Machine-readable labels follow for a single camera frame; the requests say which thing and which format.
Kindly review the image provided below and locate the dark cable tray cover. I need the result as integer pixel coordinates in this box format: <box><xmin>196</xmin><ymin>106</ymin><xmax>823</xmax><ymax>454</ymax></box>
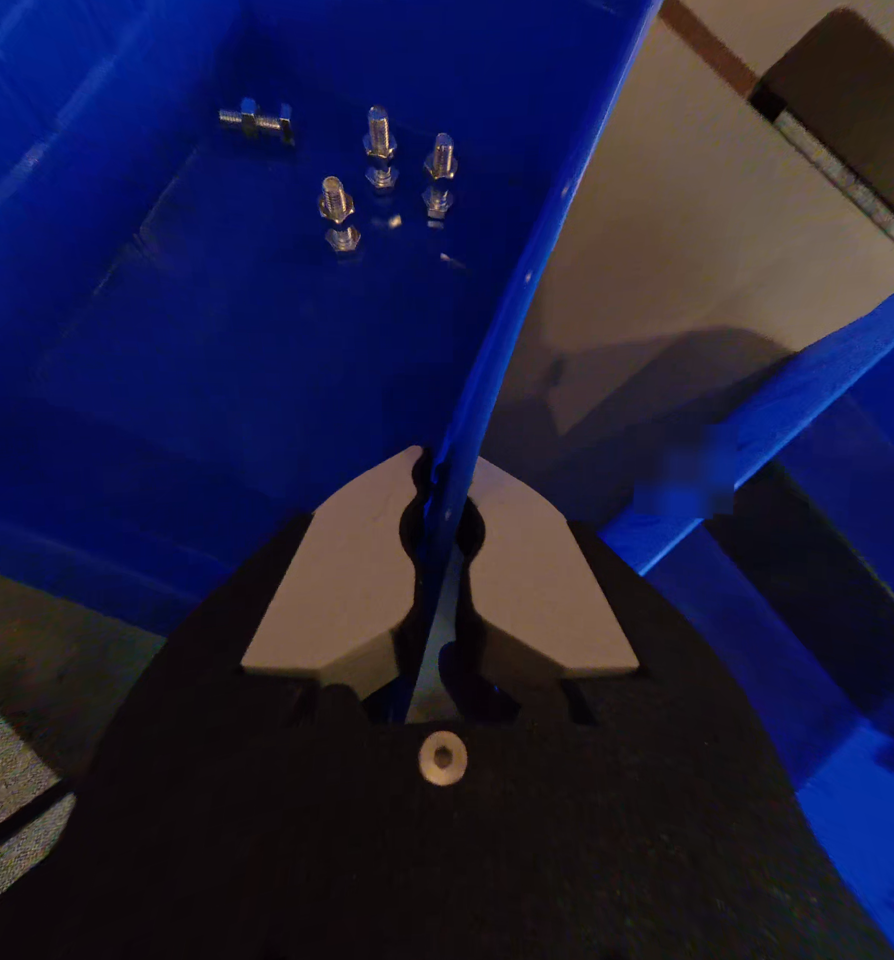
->
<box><xmin>747</xmin><ymin>7</ymin><xmax>894</xmax><ymax>267</ymax></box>

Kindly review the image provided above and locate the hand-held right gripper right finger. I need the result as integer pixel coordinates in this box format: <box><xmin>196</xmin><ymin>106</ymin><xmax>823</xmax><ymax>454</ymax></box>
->
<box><xmin>456</xmin><ymin>457</ymin><xmax>640</xmax><ymax>700</ymax></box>

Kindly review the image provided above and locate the steel hex bolt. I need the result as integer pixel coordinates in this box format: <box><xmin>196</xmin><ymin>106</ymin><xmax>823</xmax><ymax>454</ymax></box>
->
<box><xmin>316</xmin><ymin>175</ymin><xmax>363</xmax><ymax>256</ymax></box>
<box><xmin>218</xmin><ymin>96</ymin><xmax>295</xmax><ymax>149</ymax></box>
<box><xmin>363</xmin><ymin>105</ymin><xmax>400</xmax><ymax>192</ymax></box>
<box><xmin>420</xmin><ymin>132</ymin><xmax>460</xmax><ymax>222</ymax></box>

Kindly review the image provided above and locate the blue divided plastic bin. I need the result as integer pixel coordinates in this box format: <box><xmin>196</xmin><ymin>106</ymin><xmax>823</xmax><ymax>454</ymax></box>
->
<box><xmin>597</xmin><ymin>277</ymin><xmax>894</xmax><ymax>960</ymax></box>

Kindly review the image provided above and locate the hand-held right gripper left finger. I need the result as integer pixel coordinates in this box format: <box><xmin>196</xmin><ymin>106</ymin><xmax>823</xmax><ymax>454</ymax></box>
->
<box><xmin>239</xmin><ymin>446</ymin><xmax>428</xmax><ymax>697</ymax></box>

